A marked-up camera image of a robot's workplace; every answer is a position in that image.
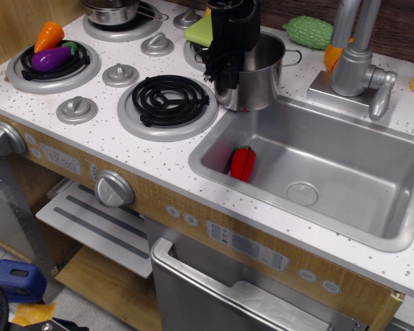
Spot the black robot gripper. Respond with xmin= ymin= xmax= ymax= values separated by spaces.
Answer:
xmin=203 ymin=1 xmax=261 ymax=89

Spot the tall stainless steel pot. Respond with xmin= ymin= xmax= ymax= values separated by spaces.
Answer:
xmin=214 ymin=32 xmax=302 ymax=112

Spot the silver stove knob back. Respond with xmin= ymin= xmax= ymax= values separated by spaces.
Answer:
xmin=173 ymin=8 xmax=202 ymax=30

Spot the silver stove knob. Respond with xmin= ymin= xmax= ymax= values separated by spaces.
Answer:
xmin=141 ymin=32 xmax=175 ymax=57
xmin=173 ymin=8 xmax=202 ymax=30
xmin=56 ymin=96 xmax=98 ymax=125
xmin=102 ymin=63 xmax=139 ymax=88

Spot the silver stove knob upper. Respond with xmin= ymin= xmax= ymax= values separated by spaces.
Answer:
xmin=141 ymin=32 xmax=175 ymax=57

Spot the silver stove knob middle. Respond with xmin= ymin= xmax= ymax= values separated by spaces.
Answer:
xmin=102 ymin=63 xmax=139 ymax=88

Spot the silver stove knob front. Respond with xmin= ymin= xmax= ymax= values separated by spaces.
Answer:
xmin=56 ymin=96 xmax=98 ymax=125

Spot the green toy cutting board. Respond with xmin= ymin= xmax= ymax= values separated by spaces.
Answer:
xmin=184 ymin=17 xmax=213 ymax=48

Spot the yellow toy banana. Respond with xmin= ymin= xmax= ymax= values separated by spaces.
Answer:
xmin=205 ymin=7 xmax=212 ymax=17

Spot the front right black burner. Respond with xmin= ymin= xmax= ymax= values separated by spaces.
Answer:
xmin=117 ymin=75 xmax=218 ymax=142

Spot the black burner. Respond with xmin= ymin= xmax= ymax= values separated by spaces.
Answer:
xmin=117 ymin=75 xmax=218 ymax=142
xmin=6 ymin=40 xmax=100 ymax=94

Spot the red toy pepper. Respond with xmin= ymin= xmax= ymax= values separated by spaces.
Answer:
xmin=230 ymin=146 xmax=256 ymax=182

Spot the green toy bitter gourd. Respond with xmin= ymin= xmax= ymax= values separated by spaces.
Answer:
xmin=282 ymin=16 xmax=333 ymax=50

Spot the orange toy behind faucet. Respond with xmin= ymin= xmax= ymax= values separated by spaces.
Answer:
xmin=324 ymin=43 xmax=344 ymax=73

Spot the silver toy faucet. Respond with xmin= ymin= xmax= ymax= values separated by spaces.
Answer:
xmin=306 ymin=1 xmax=397 ymax=121

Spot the small steel pan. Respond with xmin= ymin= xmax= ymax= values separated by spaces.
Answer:
xmin=81 ymin=0 xmax=168 ymax=26

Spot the front left black burner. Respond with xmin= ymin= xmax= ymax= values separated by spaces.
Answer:
xmin=6 ymin=40 xmax=100 ymax=94

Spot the right oven dial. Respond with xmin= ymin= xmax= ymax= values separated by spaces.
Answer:
xmin=94 ymin=170 xmax=135 ymax=208

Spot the oven dial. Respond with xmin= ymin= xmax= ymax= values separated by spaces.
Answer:
xmin=0 ymin=121 xmax=26 ymax=157
xmin=94 ymin=170 xmax=135 ymax=208

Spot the silver sink basin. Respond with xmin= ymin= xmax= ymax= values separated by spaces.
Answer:
xmin=189 ymin=97 xmax=414 ymax=252

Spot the purple toy eggplant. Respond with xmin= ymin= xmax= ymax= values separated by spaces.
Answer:
xmin=30 ymin=41 xmax=78 ymax=72

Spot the orange toy carrot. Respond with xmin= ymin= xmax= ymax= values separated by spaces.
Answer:
xmin=34 ymin=21 xmax=65 ymax=54

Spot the white oven rack shelf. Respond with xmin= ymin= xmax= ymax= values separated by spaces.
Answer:
xmin=36 ymin=181 xmax=152 ymax=279

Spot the silver dishwasher door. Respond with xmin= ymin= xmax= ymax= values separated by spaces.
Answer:
xmin=150 ymin=237 xmax=368 ymax=331

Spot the left oven dial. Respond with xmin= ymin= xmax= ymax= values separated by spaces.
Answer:
xmin=0 ymin=121 xmax=26 ymax=157

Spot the open oven door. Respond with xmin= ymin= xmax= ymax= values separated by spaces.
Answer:
xmin=0 ymin=156 xmax=61 ymax=303

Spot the blue clamp tool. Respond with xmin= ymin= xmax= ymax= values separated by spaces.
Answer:
xmin=0 ymin=259 xmax=47 ymax=303

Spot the yellow tape piece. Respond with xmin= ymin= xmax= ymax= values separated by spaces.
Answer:
xmin=12 ymin=302 xmax=57 ymax=327

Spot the back right burner ring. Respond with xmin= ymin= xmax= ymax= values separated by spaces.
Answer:
xmin=183 ymin=39 xmax=215 ymax=75

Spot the burner ring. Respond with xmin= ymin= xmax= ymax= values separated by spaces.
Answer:
xmin=82 ymin=1 xmax=164 ymax=43
xmin=183 ymin=39 xmax=215 ymax=75

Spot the back left burner ring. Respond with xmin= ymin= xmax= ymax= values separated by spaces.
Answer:
xmin=82 ymin=1 xmax=164 ymax=43

